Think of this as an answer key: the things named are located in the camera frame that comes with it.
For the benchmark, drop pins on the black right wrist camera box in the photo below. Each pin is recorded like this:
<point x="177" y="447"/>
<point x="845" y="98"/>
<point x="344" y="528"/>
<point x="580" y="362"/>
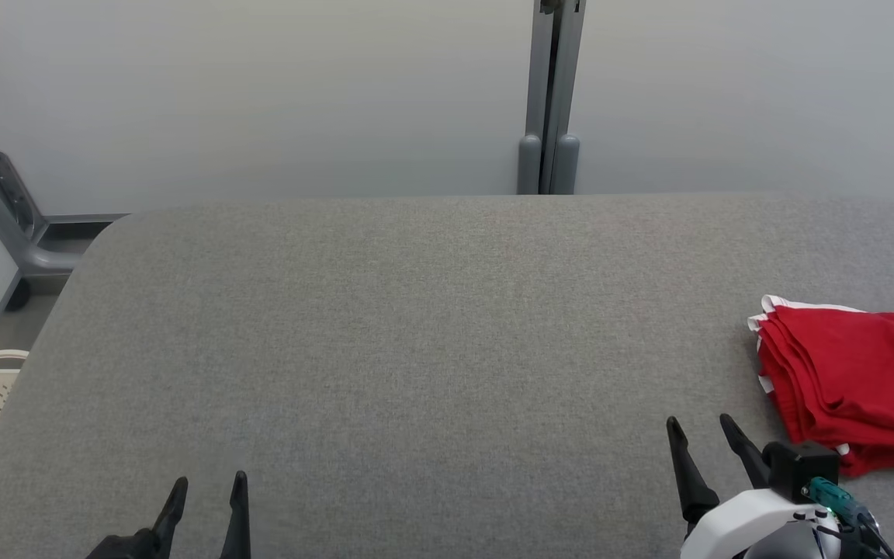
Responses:
<point x="800" y="470"/>

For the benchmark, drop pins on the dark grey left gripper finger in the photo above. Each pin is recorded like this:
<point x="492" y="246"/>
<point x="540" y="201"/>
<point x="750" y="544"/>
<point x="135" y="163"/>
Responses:
<point x="164" y="528"/>
<point x="237" y="528"/>

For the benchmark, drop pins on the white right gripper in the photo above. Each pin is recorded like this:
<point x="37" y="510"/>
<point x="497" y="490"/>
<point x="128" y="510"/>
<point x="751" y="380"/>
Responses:
<point x="726" y="520"/>

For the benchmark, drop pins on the red basketball jersey white trim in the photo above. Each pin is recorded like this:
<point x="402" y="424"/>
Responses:
<point x="881" y="460"/>

